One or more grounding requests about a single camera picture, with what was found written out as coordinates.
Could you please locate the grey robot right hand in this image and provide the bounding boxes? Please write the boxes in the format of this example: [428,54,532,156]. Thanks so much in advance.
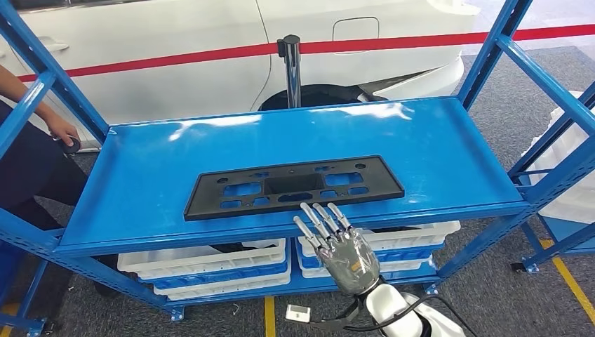
[293,202,381,296]

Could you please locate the black plastic bracket part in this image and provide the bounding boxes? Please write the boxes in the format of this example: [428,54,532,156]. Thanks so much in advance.
[183,155,406,222]

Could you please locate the blue metal shelf board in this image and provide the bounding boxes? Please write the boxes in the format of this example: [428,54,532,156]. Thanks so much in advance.
[55,96,531,258]

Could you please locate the blue plastic crate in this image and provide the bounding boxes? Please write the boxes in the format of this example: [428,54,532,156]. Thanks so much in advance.
[151,260,289,289]
[300,246,445,270]

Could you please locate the black car tyre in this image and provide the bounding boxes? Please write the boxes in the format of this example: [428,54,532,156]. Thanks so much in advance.
[258,84,387,112]

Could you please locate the red barrier belt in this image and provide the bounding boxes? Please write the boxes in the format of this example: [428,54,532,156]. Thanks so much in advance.
[18,24,595,84]

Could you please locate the white plastic bag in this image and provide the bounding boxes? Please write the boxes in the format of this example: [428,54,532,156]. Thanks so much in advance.
[523,91,595,224]

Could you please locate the white car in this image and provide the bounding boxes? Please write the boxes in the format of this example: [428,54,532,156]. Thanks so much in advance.
[0,0,480,140]

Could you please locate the person's hand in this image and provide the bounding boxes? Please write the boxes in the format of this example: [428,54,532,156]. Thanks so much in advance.
[44,114,81,147]

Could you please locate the person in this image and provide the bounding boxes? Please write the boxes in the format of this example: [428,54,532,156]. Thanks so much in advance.
[0,65,119,298]

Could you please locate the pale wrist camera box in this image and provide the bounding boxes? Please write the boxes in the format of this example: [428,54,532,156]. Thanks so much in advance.
[284,304,312,323]

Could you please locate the chrome stanchion post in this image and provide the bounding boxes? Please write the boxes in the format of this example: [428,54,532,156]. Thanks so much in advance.
[277,34,302,109]

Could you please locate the blue steel shelving rack frame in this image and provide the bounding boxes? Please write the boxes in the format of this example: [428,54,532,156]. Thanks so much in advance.
[0,0,595,337]
[509,169,595,275]

